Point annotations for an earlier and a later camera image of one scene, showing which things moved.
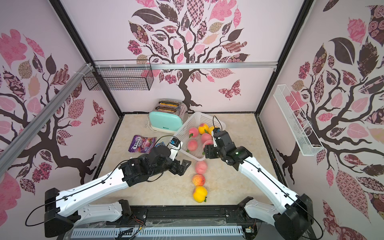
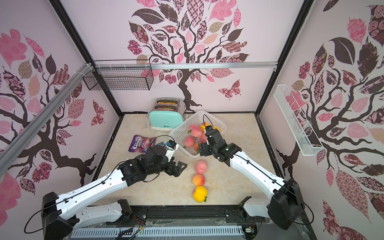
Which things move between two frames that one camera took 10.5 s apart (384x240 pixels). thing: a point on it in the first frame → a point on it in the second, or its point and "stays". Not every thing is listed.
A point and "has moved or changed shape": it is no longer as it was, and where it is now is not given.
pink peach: (201, 167) stays
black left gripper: (182, 167) stays
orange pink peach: (198, 179) stays
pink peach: (192, 145) has moved or changed shape
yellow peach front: (200, 194) stays
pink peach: (208, 142) has moved or changed shape
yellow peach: (201, 128) stays
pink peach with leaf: (193, 132) has moved or changed shape
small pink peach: (206, 137) stays
